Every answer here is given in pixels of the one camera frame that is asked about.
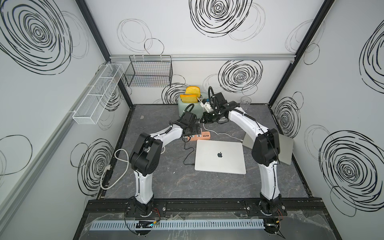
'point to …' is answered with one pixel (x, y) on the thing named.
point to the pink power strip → (205, 135)
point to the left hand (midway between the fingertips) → (193, 130)
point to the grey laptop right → (286, 149)
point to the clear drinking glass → (245, 102)
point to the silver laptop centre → (219, 156)
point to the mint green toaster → (198, 108)
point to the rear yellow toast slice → (193, 90)
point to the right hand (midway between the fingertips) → (201, 120)
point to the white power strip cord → (164, 150)
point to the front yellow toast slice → (189, 98)
